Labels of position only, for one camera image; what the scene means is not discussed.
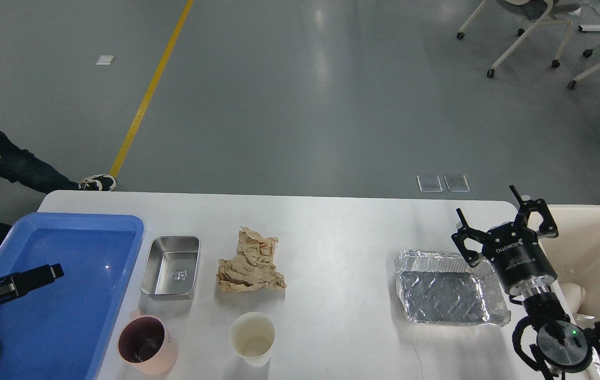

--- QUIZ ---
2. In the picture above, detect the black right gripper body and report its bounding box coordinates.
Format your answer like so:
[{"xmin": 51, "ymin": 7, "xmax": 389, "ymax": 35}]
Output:
[{"xmin": 483, "ymin": 222, "xmax": 558, "ymax": 296}]

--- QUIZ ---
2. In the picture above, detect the stainless steel rectangular container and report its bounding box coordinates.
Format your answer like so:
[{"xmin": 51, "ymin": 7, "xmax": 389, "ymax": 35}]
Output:
[{"xmin": 140, "ymin": 236, "xmax": 200, "ymax": 301}]

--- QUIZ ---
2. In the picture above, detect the person in beige sweater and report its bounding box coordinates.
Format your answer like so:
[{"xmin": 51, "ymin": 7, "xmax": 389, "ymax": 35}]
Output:
[{"xmin": 0, "ymin": 131, "xmax": 117, "ymax": 245}]

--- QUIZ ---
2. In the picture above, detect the white object in bin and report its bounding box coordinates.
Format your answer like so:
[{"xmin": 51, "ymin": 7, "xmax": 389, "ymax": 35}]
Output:
[{"xmin": 560, "ymin": 283, "xmax": 587, "ymax": 314}]

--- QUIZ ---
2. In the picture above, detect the floor socket plate left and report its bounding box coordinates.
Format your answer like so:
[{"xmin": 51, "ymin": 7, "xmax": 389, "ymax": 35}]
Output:
[{"xmin": 416, "ymin": 175, "xmax": 443, "ymax": 193}]

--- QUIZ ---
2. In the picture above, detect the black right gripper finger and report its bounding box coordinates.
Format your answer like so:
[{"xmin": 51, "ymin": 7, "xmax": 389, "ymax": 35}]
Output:
[
  {"xmin": 509, "ymin": 185, "xmax": 560, "ymax": 241},
  {"xmin": 451, "ymin": 207, "xmax": 494, "ymax": 268}
]

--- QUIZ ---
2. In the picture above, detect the pink plastic mug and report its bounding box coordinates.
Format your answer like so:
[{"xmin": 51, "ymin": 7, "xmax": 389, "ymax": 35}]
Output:
[{"xmin": 117, "ymin": 309, "xmax": 179, "ymax": 376}]

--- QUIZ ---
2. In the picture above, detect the white office chair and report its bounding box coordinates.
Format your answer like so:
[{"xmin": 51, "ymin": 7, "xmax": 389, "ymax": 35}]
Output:
[{"xmin": 486, "ymin": 1, "xmax": 581, "ymax": 79}]

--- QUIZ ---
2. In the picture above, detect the floor socket plate right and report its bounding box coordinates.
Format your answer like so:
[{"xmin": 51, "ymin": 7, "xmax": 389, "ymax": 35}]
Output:
[{"xmin": 443, "ymin": 174, "xmax": 471, "ymax": 192}]

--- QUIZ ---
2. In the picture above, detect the foil trash in bin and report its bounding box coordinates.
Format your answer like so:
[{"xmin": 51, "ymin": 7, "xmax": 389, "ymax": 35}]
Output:
[{"xmin": 575, "ymin": 314, "xmax": 600, "ymax": 380}]

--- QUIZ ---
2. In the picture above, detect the floor socket plate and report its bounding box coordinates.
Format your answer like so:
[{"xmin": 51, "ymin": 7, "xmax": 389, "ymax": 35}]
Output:
[
  {"xmin": 443, "ymin": 174, "xmax": 471, "ymax": 192},
  {"xmin": 416, "ymin": 175, "xmax": 443, "ymax": 193}
]

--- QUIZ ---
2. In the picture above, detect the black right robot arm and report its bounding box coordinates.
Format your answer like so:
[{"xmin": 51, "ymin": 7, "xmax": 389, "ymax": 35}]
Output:
[{"xmin": 452, "ymin": 185, "xmax": 600, "ymax": 379}]

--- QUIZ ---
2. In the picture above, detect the white paper cup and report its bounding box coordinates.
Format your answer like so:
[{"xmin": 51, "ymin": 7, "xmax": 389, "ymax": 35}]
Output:
[{"xmin": 229, "ymin": 312, "xmax": 276, "ymax": 367}]

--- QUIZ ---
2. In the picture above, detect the blue plastic tray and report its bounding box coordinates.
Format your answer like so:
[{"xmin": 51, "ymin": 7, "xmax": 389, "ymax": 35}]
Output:
[{"xmin": 0, "ymin": 212, "xmax": 145, "ymax": 379}]

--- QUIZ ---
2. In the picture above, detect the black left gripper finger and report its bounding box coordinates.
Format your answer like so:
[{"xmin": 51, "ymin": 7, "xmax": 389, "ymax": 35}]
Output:
[{"xmin": 0, "ymin": 263, "xmax": 65, "ymax": 305}]

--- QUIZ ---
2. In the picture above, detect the white floor tag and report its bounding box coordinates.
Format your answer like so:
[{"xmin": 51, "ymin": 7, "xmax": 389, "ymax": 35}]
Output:
[{"xmin": 95, "ymin": 55, "xmax": 116, "ymax": 67}]

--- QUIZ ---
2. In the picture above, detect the aluminium foil tray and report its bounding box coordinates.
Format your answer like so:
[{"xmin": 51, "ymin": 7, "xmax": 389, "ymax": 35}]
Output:
[{"xmin": 394, "ymin": 250, "xmax": 512, "ymax": 327}]

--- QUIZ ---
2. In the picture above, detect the crumpled brown paper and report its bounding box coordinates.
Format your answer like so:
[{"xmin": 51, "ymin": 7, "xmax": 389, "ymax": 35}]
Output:
[{"xmin": 216, "ymin": 226, "xmax": 286, "ymax": 293}]

